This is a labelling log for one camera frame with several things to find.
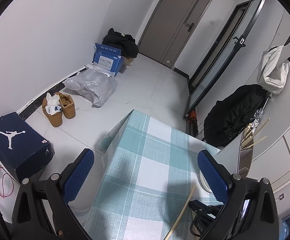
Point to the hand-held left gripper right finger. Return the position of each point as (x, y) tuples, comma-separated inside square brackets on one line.
[(212, 177)]

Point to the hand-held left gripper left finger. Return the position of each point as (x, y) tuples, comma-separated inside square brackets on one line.
[(81, 172)]

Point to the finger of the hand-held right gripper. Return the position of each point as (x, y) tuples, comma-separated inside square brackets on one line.
[(202, 208)]

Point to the single wooden chopstick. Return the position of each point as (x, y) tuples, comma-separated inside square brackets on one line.
[(182, 208)]

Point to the white utensil holder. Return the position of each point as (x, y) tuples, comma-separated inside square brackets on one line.
[(231, 155)]

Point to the set of wooden chopsticks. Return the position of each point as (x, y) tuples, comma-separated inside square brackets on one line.
[(247, 131)]

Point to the white shoulder bag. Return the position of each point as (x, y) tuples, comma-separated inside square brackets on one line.
[(272, 75)]

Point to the light blue cloth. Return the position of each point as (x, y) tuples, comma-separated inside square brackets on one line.
[(284, 230)]

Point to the navy shoe box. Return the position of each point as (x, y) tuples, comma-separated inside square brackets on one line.
[(22, 152)]

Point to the orange object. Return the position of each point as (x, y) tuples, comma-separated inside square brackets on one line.
[(192, 116)]

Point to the teal checked tablecloth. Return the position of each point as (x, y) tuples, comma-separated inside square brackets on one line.
[(145, 155)]

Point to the black jacket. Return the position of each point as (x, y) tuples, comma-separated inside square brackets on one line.
[(234, 115)]

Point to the white socks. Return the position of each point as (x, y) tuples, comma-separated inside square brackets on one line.
[(52, 103)]

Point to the silver folded umbrella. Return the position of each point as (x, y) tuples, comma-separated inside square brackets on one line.
[(259, 113)]

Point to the grey plastic mailer bag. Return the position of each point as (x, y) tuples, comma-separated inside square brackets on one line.
[(95, 85)]

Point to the blue cardboard box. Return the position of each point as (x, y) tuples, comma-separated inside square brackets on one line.
[(106, 61)]

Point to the black-framed glass door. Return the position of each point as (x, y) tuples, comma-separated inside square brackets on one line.
[(217, 62)]

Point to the brown cardboard box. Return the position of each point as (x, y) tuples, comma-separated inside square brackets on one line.
[(128, 61)]

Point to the pile of black clothes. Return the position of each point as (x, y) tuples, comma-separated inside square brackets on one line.
[(128, 46)]

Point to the grey-brown entrance door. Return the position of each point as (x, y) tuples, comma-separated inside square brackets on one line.
[(170, 25)]

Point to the wall socket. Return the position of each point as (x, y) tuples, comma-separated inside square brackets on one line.
[(281, 196)]

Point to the metal door floor rail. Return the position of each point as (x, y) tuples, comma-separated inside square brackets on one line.
[(191, 128)]

